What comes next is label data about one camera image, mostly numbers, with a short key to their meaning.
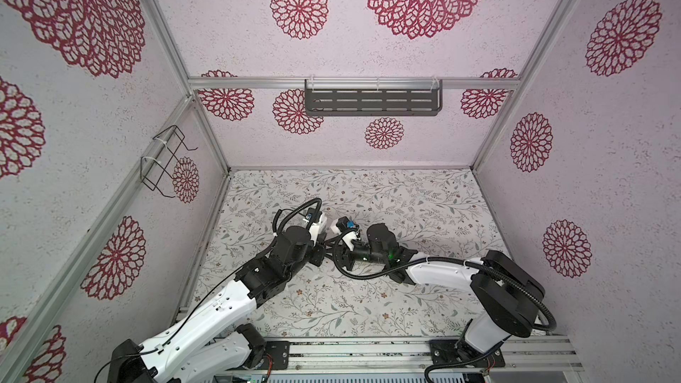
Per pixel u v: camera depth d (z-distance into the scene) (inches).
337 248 28.0
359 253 27.9
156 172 29.5
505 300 17.3
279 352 29.3
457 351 26.0
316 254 25.7
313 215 24.2
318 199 22.5
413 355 29.9
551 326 16.3
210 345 22.6
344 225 26.9
